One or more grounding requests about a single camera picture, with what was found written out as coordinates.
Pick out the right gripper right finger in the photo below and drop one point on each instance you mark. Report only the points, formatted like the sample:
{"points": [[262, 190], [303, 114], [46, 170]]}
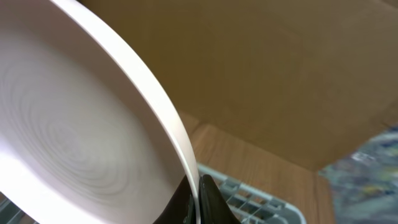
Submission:
{"points": [[213, 208]]}

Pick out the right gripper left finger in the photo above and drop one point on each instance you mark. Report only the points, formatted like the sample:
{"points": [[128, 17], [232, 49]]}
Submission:
{"points": [[181, 207]]}

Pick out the large plate with food scraps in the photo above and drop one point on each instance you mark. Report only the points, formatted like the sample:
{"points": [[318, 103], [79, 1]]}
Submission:
{"points": [[88, 134]]}

